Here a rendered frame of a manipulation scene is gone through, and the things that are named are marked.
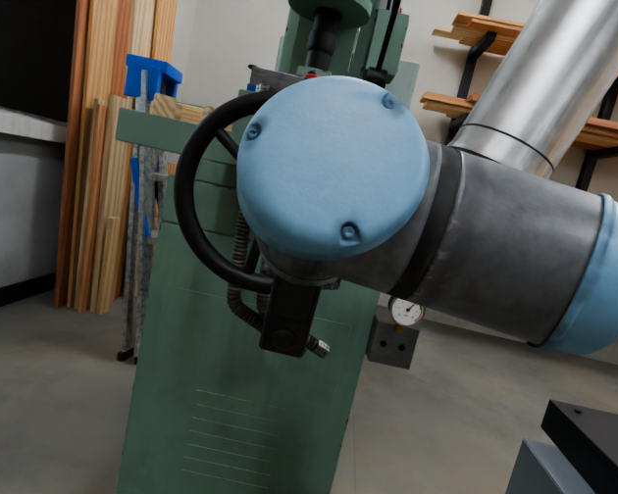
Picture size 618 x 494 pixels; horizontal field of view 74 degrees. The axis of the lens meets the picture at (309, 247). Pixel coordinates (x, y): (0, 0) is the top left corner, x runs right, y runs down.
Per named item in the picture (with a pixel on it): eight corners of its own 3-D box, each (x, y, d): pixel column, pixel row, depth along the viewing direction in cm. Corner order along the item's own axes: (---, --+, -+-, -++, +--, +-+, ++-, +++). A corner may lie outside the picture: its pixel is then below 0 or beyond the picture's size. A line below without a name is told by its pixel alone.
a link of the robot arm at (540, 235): (575, 206, 30) (412, 152, 30) (727, 213, 18) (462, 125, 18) (526, 324, 31) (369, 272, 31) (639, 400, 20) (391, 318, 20)
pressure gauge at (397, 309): (384, 332, 73) (394, 289, 72) (380, 325, 77) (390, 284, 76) (418, 340, 73) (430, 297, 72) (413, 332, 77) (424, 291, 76)
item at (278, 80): (245, 90, 66) (252, 55, 65) (256, 104, 77) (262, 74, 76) (326, 108, 66) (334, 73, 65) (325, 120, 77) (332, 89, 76)
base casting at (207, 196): (157, 220, 78) (165, 172, 76) (226, 206, 135) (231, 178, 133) (388, 271, 78) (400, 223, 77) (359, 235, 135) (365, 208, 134)
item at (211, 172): (178, 175, 76) (181, 154, 76) (208, 177, 97) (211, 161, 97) (387, 222, 77) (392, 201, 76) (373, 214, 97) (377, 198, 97)
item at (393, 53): (364, 69, 105) (379, 7, 102) (361, 78, 114) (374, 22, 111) (396, 76, 105) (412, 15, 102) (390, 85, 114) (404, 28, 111)
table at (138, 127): (82, 132, 66) (88, 94, 65) (157, 149, 96) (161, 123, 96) (448, 213, 67) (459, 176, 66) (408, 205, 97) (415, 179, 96)
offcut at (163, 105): (150, 116, 80) (154, 94, 79) (171, 121, 81) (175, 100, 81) (152, 114, 76) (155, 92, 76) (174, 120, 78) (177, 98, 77)
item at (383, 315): (368, 362, 77) (378, 321, 76) (361, 337, 89) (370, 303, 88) (411, 370, 77) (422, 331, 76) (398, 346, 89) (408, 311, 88)
